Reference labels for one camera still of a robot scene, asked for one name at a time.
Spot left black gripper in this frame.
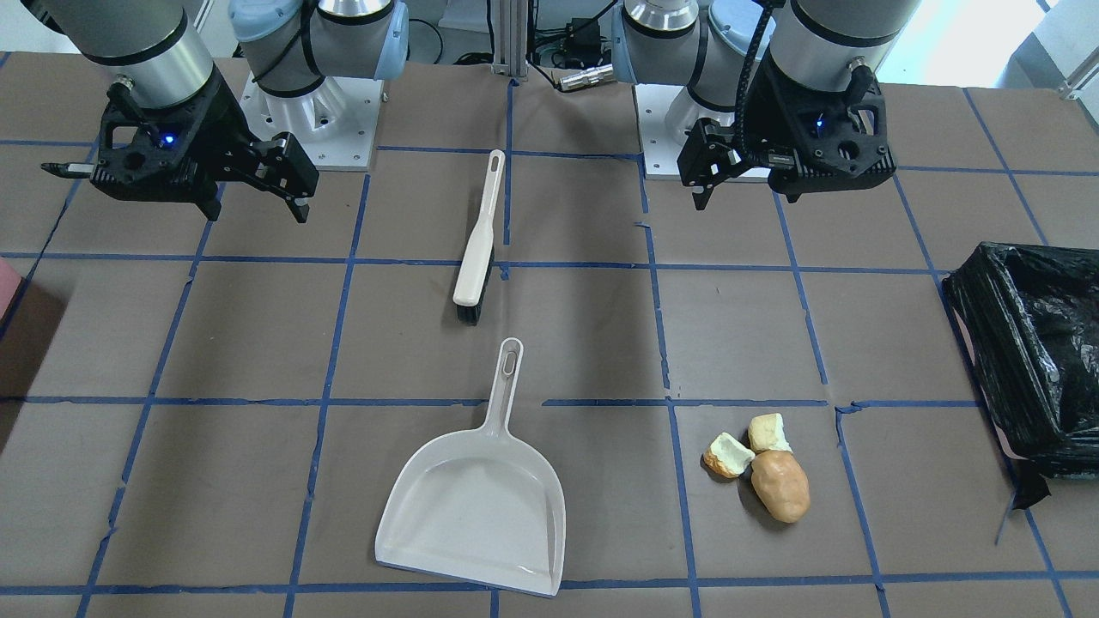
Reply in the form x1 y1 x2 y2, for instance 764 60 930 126
677 58 896 211

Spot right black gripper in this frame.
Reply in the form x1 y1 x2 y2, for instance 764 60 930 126
40 73 319 224

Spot cream hand brush black bristles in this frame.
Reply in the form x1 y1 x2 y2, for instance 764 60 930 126
452 148 506 325

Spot cream plastic dustpan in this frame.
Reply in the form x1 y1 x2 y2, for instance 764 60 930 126
373 336 567 597

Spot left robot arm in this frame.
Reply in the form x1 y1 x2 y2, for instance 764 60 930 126
611 1 918 210

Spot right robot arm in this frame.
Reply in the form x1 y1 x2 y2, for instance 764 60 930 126
25 1 410 223

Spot pink plastic bin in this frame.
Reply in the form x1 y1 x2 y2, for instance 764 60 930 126
1 257 25 334

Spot bin with black bag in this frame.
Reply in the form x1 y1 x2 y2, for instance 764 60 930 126
944 242 1098 477

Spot silver metal connector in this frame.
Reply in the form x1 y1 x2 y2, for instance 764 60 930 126
555 65 617 93

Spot torn bread piece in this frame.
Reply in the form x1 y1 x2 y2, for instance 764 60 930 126
701 432 756 481
747 412 792 454

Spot brown bread roll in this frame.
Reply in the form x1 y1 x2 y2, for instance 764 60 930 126
752 450 811 525

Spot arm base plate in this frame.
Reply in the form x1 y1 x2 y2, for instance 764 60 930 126
635 82 734 181
240 77 387 173

